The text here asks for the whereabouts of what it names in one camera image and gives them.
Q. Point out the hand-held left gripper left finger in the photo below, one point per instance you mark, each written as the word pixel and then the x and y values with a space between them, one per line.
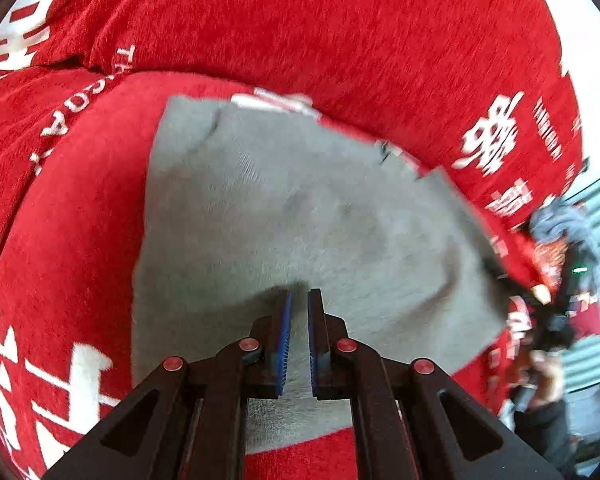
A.
pixel 284 347

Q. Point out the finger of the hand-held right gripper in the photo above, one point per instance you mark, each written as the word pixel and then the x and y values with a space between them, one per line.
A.
pixel 510 284

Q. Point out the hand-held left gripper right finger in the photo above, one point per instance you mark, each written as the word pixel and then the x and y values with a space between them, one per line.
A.
pixel 314 347

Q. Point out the grey knit sweater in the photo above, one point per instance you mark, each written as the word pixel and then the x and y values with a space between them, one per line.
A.
pixel 280 220

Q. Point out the person's right forearm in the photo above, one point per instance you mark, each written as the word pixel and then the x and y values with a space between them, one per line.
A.
pixel 545 375

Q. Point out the blue grey cloth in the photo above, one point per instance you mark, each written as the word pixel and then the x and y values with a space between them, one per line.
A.
pixel 562 225

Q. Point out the person's dark clothing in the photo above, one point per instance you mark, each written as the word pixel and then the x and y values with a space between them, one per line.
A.
pixel 542 435

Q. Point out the red blanket with white print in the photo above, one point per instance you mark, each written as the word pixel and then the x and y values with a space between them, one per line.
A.
pixel 305 25

